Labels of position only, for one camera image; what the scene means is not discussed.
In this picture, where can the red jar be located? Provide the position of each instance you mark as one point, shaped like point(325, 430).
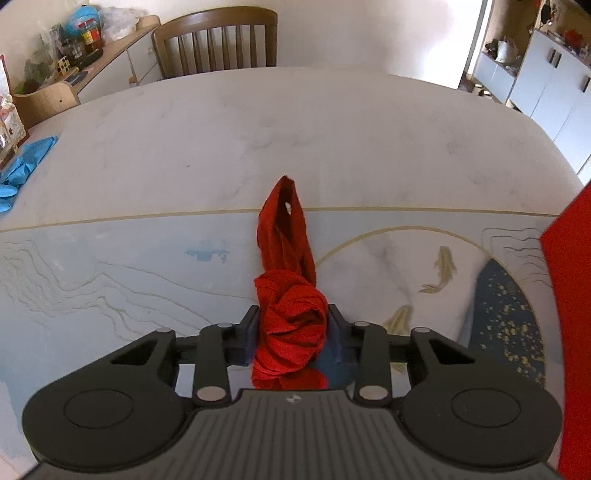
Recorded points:
point(92, 40)

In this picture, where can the white cabinets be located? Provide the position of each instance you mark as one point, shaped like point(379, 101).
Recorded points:
point(549, 87)

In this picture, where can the red scarf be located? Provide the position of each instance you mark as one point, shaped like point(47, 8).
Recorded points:
point(291, 323)

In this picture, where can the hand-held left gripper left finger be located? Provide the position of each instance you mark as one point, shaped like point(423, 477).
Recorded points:
point(251, 325)

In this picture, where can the wooden slat-back chair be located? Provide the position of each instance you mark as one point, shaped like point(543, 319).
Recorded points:
point(212, 21)

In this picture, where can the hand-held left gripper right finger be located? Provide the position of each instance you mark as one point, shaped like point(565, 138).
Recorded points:
point(336, 325)

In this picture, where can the clear plastic bag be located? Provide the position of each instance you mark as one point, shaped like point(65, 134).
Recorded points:
point(117, 21)

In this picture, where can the blue plastic bag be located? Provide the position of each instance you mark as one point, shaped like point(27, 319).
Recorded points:
point(83, 18)

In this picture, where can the small framed stand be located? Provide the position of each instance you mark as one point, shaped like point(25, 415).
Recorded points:
point(11, 129)

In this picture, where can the blue glove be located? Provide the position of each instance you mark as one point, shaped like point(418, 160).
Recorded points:
point(32, 157)
point(7, 194)

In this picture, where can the wooden sideboard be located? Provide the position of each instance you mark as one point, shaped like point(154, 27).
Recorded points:
point(115, 64)

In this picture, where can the red and white cardboard box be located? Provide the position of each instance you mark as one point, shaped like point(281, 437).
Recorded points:
point(572, 300)

